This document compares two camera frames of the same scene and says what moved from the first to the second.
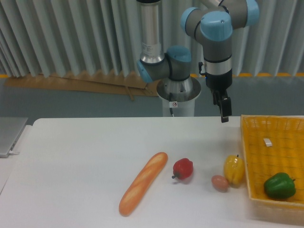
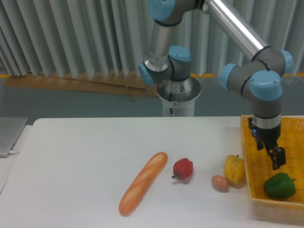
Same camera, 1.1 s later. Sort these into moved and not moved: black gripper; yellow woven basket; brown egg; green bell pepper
Moved: black gripper
Not moved: brown egg; green bell pepper; yellow woven basket
